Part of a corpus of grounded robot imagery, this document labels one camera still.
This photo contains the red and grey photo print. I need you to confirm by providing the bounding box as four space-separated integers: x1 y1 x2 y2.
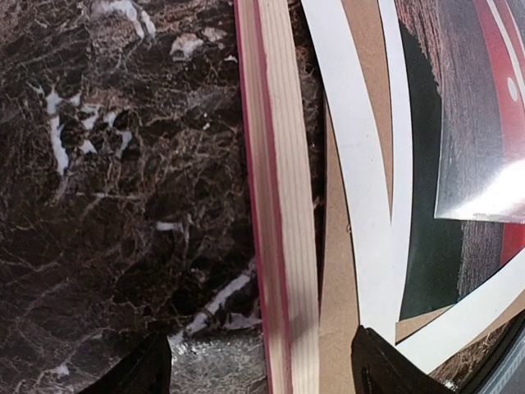
379 1 524 320

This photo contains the white mat board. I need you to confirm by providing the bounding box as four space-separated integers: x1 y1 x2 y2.
303 1 524 373

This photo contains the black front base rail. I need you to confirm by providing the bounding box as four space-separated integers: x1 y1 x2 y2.
458 312 524 394

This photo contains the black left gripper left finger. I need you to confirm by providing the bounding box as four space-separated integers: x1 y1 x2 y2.
80 332 171 394

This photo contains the light wooden picture frame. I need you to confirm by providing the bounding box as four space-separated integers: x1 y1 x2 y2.
234 1 320 393

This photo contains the brown cardboard backing board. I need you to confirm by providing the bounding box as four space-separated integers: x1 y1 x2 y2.
317 0 514 394

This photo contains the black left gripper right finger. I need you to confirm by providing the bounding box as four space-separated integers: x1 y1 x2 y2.
351 326 452 394

